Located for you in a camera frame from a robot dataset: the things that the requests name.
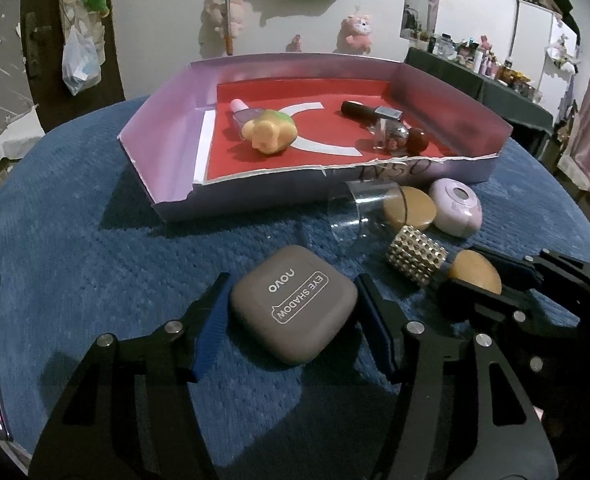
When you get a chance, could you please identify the white fridge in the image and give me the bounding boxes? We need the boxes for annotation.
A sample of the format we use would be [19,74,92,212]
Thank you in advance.
[512,0,583,111]

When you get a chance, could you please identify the white plastic sheet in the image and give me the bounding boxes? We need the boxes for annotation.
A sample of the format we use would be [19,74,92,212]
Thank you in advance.
[0,102,46,181]

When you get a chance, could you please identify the hanging plastic bag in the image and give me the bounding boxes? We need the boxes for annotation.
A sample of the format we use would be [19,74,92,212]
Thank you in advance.
[62,25,102,97]

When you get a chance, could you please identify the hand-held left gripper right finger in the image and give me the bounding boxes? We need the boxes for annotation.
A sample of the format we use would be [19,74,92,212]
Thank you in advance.
[355,272,550,480]

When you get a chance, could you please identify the studded metal cuff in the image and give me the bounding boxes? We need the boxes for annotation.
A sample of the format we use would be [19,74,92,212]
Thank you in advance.
[386,226,448,287]

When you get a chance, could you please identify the tan round disc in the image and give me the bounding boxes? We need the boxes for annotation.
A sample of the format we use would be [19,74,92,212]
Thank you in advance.
[448,251,503,295]
[382,186,438,233]

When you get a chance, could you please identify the pale pink plush toy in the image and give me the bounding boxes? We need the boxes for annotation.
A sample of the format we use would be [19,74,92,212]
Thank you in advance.
[204,0,253,36]

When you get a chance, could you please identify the dark brown door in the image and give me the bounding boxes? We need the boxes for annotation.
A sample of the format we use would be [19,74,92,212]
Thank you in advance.
[20,0,126,133]

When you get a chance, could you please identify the black nail polish bottle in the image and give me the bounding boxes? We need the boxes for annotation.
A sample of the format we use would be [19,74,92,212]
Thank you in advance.
[341,100,403,123]

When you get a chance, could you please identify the clear bottle brown round cap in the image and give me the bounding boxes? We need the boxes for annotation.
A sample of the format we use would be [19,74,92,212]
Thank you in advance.
[372,120,430,157]

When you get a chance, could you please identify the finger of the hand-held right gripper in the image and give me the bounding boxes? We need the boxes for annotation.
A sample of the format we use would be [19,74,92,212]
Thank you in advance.
[437,278,590,378]
[475,246,590,301]

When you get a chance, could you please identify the purple nail polish bottle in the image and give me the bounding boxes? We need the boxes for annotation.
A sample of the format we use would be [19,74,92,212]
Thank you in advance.
[230,99,266,136]

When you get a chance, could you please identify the row of small bottles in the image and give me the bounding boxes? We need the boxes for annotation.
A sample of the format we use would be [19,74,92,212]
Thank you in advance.
[410,30,543,103]

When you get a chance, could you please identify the white pink plush toy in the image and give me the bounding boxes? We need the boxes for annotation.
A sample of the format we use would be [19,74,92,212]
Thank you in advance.
[545,34,578,72]

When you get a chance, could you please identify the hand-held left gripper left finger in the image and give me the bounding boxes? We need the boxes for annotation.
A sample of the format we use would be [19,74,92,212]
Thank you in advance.
[30,272,233,480]

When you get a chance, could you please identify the grey eyeshadow case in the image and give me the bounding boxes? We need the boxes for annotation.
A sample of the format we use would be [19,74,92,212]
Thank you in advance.
[229,245,360,366]

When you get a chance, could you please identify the white orange stick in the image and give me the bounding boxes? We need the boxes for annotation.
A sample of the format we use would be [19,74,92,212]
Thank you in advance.
[222,0,235,56]

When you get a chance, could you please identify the lilac round case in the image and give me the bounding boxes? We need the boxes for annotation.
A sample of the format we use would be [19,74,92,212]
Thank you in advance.
[429,178,483,239]

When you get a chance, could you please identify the clear plastic cup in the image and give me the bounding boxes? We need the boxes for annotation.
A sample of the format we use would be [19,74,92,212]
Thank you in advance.
[327,180,406,261]

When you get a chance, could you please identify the pink cardboard box red bottom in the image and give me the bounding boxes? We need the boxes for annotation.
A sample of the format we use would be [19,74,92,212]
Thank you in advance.
[118,52,513,223]

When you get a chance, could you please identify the blue blanket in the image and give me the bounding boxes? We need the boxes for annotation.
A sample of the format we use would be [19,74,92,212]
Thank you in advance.
[0,97,590,480]

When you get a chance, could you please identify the cluttered side table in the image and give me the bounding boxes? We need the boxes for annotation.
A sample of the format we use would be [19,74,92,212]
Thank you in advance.
[404,46,556,133]

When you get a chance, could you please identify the door handle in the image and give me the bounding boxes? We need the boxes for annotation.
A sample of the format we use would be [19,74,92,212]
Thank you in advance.
[25,12,43,81]

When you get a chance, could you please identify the green yellow elephant toy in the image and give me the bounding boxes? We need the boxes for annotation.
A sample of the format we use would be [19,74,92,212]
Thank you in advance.
[240,111,300,156]

